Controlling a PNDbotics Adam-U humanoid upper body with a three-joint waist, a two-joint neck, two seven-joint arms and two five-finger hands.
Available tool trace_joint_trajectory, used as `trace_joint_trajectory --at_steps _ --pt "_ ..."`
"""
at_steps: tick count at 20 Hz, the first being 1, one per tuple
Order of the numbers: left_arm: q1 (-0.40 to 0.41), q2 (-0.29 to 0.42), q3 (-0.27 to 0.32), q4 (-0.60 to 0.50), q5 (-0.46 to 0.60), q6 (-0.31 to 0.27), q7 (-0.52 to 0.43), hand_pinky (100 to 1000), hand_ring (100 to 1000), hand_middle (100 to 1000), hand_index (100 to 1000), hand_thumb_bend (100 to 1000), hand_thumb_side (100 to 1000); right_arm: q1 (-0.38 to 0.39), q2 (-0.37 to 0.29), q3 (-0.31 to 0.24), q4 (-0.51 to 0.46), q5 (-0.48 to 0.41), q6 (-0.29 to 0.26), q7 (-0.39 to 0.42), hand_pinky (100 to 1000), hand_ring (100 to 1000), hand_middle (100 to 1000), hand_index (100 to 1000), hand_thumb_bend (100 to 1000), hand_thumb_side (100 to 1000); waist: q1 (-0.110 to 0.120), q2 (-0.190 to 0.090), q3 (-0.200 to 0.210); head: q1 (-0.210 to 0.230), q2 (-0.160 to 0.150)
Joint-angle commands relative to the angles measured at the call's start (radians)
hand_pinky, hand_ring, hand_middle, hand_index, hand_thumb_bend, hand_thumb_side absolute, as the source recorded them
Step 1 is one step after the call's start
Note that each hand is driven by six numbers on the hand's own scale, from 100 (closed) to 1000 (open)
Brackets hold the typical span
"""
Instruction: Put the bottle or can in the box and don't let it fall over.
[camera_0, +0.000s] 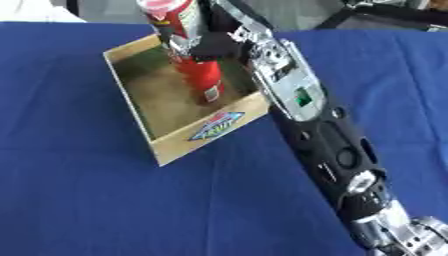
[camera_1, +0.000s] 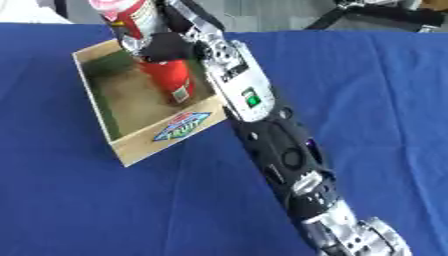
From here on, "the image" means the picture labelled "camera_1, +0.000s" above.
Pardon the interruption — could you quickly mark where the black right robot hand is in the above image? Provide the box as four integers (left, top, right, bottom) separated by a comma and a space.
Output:
108, 0, 228, 64

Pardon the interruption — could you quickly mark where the red bottle with white label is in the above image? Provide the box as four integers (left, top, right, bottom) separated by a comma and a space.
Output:
87, 0, 198, 106

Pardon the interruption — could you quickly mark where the tan cardboard box green inside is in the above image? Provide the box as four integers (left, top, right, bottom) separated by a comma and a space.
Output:
70, 38, 230, 168

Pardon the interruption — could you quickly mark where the black equipment stand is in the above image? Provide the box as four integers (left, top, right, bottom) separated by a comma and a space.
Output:
304, 0, 448, 34

